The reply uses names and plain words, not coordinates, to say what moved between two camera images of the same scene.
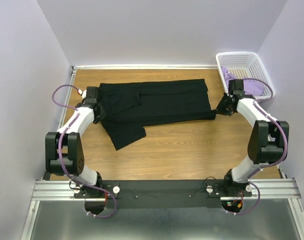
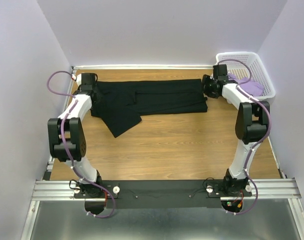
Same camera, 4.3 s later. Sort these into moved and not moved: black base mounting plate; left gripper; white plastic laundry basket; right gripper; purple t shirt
Moved: right gripper; left gripper
Not moved: purple t shirt; black base mounting plate; white plastic laundry basket
